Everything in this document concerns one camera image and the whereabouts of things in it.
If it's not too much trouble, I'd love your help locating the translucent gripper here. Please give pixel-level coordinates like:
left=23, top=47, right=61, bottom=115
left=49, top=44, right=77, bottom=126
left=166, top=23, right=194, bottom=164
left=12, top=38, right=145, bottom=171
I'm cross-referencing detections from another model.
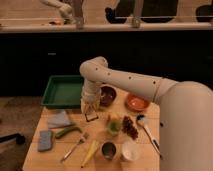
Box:
left=81, top=81, right=101, bottom=114

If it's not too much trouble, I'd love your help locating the white cup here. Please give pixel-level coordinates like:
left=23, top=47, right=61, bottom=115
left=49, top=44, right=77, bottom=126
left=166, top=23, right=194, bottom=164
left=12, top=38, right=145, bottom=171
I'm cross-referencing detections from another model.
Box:
left=121, top=141, right=140, bottom=162

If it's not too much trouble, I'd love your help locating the small metal cup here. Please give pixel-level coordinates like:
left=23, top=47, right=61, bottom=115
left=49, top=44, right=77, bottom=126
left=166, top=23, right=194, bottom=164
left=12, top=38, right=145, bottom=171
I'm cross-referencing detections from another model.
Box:
left=101, top=142, right=116, bottom=160

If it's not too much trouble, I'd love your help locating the orange bowl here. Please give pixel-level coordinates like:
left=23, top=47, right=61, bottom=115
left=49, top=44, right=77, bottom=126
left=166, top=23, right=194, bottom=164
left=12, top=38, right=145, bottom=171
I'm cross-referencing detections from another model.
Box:
left=125, top=94, right=150, bottom=112

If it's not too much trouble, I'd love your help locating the green plastic cup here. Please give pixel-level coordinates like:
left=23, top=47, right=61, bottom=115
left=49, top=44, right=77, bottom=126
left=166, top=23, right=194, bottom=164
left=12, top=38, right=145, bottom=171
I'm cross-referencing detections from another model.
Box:
left=107, top=120, right=121, bottom=136

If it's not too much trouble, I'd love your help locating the grey folded cloth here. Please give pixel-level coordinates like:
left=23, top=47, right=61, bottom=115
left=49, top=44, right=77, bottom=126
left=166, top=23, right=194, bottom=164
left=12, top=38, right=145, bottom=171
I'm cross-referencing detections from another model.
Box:
left=47, top=111, right=71, bottom=128

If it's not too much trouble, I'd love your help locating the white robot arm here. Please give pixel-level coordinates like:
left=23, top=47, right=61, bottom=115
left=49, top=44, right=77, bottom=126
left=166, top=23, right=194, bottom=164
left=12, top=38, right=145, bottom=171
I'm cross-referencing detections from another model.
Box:
left=79, top=57, right=213, bottom=171

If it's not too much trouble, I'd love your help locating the brown grape bunch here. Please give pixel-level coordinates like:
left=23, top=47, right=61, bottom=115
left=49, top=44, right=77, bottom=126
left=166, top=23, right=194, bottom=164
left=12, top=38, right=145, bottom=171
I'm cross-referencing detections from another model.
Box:
left=122, top=116, right=138, bottom=140

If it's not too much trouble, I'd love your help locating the green cucumber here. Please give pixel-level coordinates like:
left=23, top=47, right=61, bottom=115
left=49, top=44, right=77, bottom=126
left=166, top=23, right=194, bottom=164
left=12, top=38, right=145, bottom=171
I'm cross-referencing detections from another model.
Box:
left=55, top=126, right=82, bottom=139

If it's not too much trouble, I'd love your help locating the brown whiteboard eraser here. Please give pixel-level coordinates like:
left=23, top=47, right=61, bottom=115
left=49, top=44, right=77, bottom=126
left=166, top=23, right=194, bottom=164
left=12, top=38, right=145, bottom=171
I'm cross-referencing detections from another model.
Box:
left=85, top=110, right=98, bottom=122

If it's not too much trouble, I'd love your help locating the white handled dish brush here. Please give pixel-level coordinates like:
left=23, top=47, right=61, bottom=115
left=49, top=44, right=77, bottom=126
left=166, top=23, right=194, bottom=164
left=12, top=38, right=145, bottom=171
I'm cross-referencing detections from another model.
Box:
left=136, top=114, right=161, bottom=155

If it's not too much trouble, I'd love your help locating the blue sponge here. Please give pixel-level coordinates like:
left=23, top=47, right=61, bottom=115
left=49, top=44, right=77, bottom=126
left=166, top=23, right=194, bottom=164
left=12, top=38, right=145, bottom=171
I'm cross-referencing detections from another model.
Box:
left=37, top=130, right=53, bottom=152

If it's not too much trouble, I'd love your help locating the green plastic tray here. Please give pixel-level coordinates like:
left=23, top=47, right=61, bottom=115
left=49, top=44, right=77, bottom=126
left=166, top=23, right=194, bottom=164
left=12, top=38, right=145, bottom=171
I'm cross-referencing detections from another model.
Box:
left=41, top=75, right=84, bottom=109

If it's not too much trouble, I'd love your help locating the black chair leg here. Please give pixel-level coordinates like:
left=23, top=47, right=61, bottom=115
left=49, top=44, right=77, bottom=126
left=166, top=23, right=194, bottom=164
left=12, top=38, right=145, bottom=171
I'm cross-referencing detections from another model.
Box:
left=0, top=133, right=25, bottom=145

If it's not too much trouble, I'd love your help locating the dark red bowl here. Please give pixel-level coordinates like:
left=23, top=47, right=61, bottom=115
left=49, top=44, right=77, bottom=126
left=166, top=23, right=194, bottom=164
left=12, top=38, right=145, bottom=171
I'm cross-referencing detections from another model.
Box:
left=100, top=86, right=117, bottom=107

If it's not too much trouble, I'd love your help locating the yellow banana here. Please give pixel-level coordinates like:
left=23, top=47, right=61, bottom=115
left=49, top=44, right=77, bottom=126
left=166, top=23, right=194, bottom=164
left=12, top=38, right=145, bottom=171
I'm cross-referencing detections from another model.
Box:
left=81, top=140, right=100, bottom=167

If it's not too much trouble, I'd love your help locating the metal fork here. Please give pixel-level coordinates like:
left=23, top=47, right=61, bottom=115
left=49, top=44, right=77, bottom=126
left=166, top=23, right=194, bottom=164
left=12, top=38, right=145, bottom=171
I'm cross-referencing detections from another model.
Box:
left=60, top=132, right=89, bottom=163

